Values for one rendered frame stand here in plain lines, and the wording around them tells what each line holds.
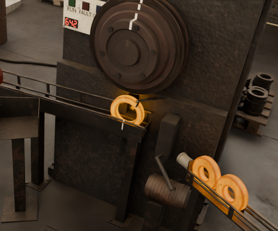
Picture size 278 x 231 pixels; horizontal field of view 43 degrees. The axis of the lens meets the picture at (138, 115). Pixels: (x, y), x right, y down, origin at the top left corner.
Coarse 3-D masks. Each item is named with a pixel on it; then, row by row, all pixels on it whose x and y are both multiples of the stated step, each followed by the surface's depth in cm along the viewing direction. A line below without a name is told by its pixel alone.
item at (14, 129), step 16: (0, 112) 187; (16, 112) 189; (32, 112) 191; (0, 128) 180; (16, 128) 181; (32, 128) 182; (16, 144) 184; (16, 160) 190; (16, 176) 196; (16, 192) 202; (16, 208) 208; (32, 208) 214
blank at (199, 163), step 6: (204, 156) 155; (198, 162) 157; (204, 162) 154; (210, 162) 151; (192, 168) 161; (198, 168) 158; (210, 168) 151; (216, 168) 150; (198, 174) 159; (204, 174) 160; (210, 174) 152; (216, 174) 149; (204, 180) 157; (210, 180) 152; (216, 180) 150; (204, 186) 156; (210, 186) 153
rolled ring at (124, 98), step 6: (120, 96) 179; (126, 96) 178; (132, 96) 179; (114, 102) 181; (120, 102) 179; (126, 102) 178; (132, 102) 176; (114, 108) 182; (138, 108) 177; (114, 114) 184; (138, 114) 178; (144, 114) 180; (126, 120) 186; (138, 120) 180
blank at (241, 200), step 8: (224, 176) 145; (232, 176) 143; (216, 184) 150; (224, 184) 145; (232, 184) 142; (240, 184) 139; (224, 192) 148; (240, 192) 138; (232, 200) 145; (240, 200) 139; (240, 208) 140
